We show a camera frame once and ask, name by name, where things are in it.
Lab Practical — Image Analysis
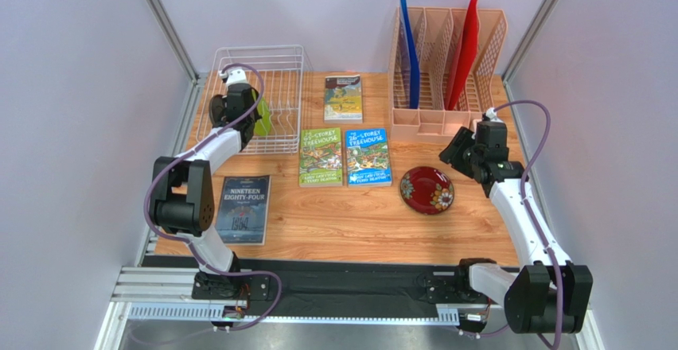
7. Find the green 65-storey treehouse book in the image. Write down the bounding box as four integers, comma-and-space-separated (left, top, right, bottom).
298, 127, 344, 187

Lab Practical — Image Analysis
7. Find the pink plastic file organizer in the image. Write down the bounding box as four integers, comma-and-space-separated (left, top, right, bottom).
388, 6, 508, 144

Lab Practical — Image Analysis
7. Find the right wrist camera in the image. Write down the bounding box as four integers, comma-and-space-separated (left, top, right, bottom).
474, 107, 504, 123

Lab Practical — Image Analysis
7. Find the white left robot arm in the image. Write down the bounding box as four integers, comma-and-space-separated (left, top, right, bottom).
144, 82, 262, 277

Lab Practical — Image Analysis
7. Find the nineteen eighty-four book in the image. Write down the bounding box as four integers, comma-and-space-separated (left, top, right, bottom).
215, 175, 271, 246

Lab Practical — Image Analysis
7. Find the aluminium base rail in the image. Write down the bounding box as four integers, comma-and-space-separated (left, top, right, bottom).
110, 266, 591, 325

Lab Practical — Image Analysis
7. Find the red folder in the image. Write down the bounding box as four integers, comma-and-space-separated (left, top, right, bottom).
445, 0, 480, 111

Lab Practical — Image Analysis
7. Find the small yellow cover book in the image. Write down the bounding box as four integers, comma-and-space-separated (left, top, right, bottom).
323, 75, 364, 123

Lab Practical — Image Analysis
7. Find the red floral plate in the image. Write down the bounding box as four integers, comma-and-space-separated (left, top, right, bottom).
399, 166, 455, 216

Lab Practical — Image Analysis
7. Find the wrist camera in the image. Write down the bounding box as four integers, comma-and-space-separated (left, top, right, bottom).
219, 67, 249, 88
474, 107, 504, 123

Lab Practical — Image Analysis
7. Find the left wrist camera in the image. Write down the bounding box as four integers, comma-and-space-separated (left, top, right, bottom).
219, 67, 249, 88

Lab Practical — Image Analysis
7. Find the dark brown plate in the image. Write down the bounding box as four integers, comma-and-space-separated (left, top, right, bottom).
208, 95, 227, 128

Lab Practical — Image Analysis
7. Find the blue 26-storey treehouse book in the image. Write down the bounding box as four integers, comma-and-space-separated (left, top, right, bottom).
345, 128, 392, 187

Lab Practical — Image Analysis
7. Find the green plate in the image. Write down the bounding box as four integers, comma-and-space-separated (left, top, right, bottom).
254, 99, 272, 137

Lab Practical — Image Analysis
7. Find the black base mat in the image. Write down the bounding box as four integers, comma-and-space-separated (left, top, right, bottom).
140, 256, 520, 319

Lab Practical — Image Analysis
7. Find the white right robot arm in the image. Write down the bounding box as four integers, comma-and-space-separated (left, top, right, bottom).
439, 121, 594, 335

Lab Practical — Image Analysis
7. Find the blue folder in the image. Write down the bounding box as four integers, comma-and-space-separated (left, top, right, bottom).
399, 0, 420, 110

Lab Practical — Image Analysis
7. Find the white wire dish rack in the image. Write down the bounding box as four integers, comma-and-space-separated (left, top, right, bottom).
192, 45, 309, 154

